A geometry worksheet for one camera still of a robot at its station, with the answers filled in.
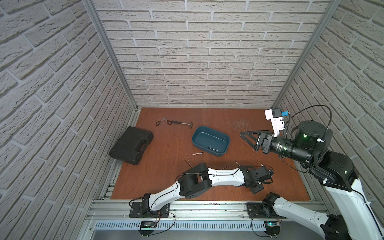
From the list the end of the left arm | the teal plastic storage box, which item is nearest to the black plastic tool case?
the teal plastic storage box

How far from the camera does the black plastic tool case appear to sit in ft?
2.92

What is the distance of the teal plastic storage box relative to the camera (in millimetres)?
968

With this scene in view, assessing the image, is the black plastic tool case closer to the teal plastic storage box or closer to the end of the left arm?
the teal plastic storage box

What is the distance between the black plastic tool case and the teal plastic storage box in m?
0.31
